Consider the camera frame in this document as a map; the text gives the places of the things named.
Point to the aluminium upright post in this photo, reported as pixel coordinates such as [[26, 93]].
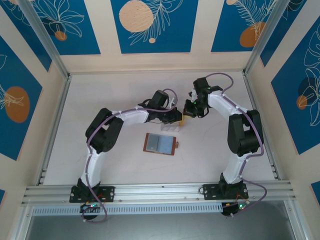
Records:
[[45, 37], [263, 37]]

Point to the blue floral wall panel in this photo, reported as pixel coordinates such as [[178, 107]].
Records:
[[27, 37], [75, 30], [175, 37], [15, 62], [282, 30], [287, 112], [225, 30]]

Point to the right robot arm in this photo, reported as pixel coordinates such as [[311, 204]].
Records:
[[222, 102]]

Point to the aluminium front rail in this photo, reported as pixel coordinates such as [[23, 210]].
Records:
[[160, 193]]

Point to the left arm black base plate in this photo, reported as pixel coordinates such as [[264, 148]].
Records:
[[110, 193]]

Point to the brown leather card holder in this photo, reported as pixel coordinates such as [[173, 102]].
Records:
[[166, 145]]

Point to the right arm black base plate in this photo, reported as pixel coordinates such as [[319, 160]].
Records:
[[208, 191]]

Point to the aluminium side rail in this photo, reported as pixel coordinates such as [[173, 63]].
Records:
[[257, 112], [60, 110]]

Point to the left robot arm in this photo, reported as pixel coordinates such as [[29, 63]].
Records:
[[132, 115]]

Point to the clear acrylic card stand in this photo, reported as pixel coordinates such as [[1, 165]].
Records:
[[170, 128]]

